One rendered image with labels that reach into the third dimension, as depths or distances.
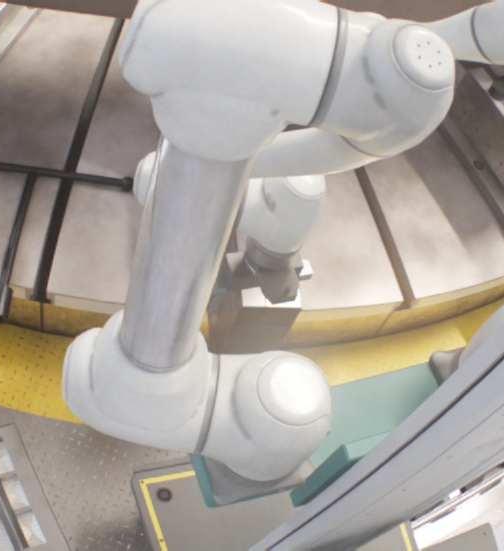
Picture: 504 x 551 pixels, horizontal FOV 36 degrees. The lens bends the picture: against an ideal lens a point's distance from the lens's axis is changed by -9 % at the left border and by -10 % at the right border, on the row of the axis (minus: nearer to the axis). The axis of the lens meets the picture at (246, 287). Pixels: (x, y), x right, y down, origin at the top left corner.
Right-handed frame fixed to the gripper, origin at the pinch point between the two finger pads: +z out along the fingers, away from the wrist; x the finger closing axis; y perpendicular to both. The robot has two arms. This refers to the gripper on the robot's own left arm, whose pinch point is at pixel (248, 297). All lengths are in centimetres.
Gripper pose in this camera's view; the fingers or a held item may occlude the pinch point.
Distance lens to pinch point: 156.3
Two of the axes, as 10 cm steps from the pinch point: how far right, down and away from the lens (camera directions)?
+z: -2.1, 4.8, 8.5
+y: -2.9, -8.6, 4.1
